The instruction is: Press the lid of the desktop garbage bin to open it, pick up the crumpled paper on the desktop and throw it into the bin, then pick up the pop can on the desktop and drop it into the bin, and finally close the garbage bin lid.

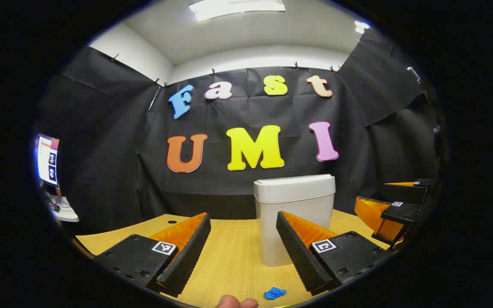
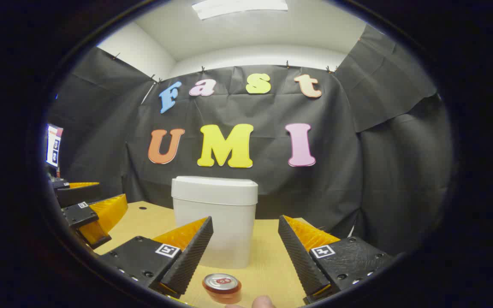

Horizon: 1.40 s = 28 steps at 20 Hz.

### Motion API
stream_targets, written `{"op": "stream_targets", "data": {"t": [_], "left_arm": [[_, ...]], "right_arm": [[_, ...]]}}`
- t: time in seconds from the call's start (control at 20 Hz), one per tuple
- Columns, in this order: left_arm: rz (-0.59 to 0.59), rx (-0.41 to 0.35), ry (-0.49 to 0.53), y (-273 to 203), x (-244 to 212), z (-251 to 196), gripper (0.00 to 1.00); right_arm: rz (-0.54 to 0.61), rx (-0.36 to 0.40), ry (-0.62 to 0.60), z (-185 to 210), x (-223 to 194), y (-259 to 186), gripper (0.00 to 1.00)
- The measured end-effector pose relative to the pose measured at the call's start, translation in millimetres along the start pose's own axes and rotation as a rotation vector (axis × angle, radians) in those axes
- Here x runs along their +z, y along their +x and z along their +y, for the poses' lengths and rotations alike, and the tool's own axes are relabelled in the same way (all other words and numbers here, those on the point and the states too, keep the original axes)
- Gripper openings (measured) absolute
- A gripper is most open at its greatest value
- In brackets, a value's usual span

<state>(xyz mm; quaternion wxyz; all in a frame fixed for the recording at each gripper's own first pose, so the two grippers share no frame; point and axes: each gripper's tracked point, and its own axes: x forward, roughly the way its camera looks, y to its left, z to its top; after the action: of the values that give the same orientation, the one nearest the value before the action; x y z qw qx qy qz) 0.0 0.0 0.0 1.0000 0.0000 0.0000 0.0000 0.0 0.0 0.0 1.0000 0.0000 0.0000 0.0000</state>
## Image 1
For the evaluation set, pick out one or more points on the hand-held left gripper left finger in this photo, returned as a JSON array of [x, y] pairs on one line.
[[186, 256]]

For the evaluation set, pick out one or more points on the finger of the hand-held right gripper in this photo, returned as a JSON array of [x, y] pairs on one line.
[[402, 212], [405, 192]]

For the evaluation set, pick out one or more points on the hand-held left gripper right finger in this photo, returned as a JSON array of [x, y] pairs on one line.
[[300, 256]]

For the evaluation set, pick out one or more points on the blue paper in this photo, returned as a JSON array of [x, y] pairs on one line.
[[274, 293]]

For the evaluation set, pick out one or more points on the white desktop garbage bin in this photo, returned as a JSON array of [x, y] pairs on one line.
[[289, 201]]

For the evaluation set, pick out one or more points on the wooden desktop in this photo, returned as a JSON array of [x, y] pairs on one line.
[[233, 256]]

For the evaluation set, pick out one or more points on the white side table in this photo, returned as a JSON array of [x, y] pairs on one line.
[[69, 214]]

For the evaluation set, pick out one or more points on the black backdrop cloth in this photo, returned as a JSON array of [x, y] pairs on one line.
[[101, 149]]

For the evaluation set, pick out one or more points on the computer monitor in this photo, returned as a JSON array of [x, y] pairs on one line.
[[47, 158]]

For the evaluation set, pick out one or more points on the small ceiling light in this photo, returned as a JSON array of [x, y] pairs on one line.
[[362, 27]]

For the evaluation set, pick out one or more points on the long ceiling light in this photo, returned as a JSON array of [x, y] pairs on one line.
[[238, 8]]

